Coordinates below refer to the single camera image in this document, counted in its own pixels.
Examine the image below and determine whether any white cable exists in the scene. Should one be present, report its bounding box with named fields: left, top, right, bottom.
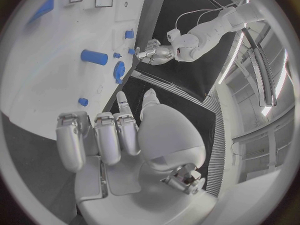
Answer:
left=196, top=8, right=223, bottom=26
left=174, top=8, right=224, bottom=31

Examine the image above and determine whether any blue gear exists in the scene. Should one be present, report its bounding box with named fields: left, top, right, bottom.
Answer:
left=113, top=60, right=127, bottom=85

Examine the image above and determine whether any blue long bar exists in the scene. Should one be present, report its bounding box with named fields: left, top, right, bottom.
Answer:
left=25, top=0, right=56, bottom=25

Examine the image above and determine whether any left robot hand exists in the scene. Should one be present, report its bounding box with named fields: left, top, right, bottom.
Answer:
left=134, top=38, right=175, bottom=66

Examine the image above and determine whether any blue long cylinder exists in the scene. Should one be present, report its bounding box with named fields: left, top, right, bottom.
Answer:
left=80, top=49, right=109, bottom=66

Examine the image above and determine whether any white task board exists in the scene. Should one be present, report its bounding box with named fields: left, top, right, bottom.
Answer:
left=1, top=0, right=151, bottom=141

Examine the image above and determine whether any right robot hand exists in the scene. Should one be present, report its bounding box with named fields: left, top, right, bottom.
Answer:
left=55, top=88, right=218, bottom=225

